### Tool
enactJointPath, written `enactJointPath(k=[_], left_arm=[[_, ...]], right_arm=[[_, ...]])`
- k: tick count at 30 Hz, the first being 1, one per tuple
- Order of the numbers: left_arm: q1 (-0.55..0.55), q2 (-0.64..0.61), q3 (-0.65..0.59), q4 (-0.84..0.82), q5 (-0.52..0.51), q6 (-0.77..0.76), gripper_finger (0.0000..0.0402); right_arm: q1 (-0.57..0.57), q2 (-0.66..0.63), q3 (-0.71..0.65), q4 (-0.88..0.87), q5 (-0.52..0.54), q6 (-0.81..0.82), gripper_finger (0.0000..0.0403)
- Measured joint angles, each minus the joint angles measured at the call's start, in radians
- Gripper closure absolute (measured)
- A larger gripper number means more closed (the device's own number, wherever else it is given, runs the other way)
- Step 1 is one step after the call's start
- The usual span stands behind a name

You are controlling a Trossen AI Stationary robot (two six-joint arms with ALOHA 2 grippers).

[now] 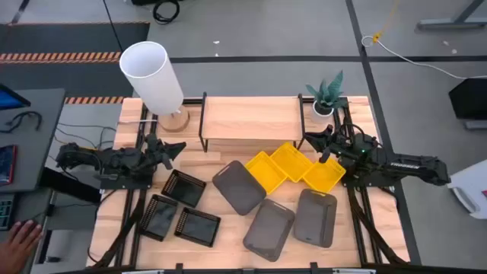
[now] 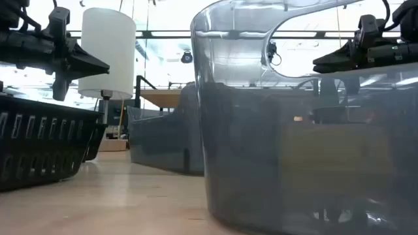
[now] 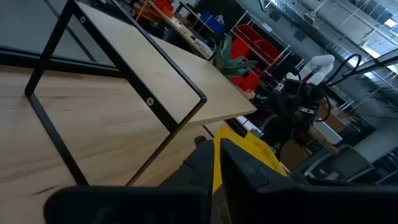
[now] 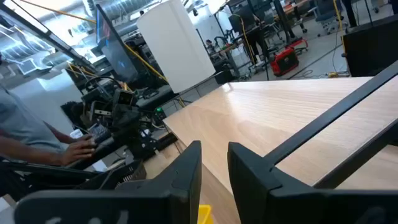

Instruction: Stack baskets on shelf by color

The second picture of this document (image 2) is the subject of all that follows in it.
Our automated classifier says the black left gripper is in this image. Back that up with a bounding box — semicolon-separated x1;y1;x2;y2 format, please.
44;40;110;101

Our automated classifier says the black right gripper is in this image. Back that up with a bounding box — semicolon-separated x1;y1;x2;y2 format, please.
312;42;411;74

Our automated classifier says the black slotted plastic basket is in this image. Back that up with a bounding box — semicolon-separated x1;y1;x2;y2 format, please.
82;122;108;163
0;93;104;193

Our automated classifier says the transparent grey plastic basket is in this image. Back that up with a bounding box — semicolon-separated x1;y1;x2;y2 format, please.
126;81;205;176
190;0;418;235

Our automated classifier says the white shade table lamp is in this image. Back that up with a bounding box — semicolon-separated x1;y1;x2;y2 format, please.
77;7;137;153

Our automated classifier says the black monitor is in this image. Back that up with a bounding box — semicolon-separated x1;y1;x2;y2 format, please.
97;99;137;127

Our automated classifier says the yellow thin pole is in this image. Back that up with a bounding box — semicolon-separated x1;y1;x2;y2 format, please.
118;99;125;140

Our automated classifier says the black ceiling track beam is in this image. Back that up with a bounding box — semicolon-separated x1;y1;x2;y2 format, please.
67;30;402;40

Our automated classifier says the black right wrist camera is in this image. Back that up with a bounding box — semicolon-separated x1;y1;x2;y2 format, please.
357;14;386;50

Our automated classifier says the wooden shelf with black frame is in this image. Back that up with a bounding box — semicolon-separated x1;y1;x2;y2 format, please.
134;74;183;110

